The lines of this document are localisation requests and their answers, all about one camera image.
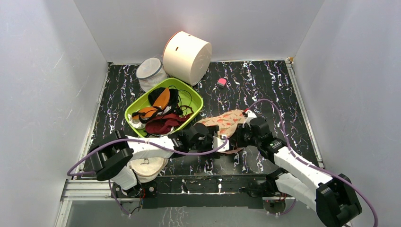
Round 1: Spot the floral mesh laundry bag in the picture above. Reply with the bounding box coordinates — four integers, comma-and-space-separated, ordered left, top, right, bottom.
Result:
195, 109, 245, 139

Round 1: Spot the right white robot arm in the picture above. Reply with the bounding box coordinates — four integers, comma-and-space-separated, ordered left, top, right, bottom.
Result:
229, 117, 362, 227

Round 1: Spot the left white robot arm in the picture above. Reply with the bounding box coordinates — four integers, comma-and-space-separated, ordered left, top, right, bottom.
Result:
89, 123, 228, 197

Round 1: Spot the maroon bra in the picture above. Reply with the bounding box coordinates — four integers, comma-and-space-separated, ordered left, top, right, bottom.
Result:
145, 113, 192, 135

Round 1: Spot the orange black bra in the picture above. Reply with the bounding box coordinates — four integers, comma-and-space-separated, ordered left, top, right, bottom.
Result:
131, 87, 180, 123

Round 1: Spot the cream round mesh laundry bag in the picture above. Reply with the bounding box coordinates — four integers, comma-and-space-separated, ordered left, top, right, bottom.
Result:
128, 157, 168, 183

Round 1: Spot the white mesh cylindrical laundry bag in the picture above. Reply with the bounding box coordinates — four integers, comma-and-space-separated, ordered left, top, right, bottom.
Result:
135, 57, 168, 92

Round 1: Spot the green plastic bin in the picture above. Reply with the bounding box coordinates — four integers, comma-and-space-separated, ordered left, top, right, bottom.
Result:
124, 78, 204, 138

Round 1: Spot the pink small block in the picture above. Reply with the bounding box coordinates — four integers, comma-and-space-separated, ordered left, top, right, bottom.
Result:
216, 78, 227, 88

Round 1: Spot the white garment in bin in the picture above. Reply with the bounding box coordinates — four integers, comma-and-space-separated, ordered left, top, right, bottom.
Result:
128, 118, 146, 130

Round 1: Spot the white cylindrical container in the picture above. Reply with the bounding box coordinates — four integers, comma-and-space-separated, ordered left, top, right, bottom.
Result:
163, 31, 212, 86

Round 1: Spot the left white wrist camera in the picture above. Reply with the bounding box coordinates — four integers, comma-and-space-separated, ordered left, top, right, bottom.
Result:
212, 135, 230, 153

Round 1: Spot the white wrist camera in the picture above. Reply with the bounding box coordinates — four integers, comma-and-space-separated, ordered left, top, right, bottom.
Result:
212, 135, 230, 153
243, 108, 257, 127

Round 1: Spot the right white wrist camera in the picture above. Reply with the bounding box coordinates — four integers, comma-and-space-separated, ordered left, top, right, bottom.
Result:
243, 108, 257, 127

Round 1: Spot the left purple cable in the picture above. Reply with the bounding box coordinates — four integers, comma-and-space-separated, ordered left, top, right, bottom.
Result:
66, 136, 229, 217

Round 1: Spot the purple cable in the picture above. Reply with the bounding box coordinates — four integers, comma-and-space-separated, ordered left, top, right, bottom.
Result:
66, 136, 229, 217
244, 98, 379, 227

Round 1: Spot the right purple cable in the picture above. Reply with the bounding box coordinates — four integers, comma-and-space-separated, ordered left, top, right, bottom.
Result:
244, 98, 379, 227

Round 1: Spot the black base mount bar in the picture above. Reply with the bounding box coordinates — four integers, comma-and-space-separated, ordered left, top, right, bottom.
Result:
112, 174, 295, 212

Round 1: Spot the aluminium frame rail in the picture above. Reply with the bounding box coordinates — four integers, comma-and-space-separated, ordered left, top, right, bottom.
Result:
61, 179, 294, 216

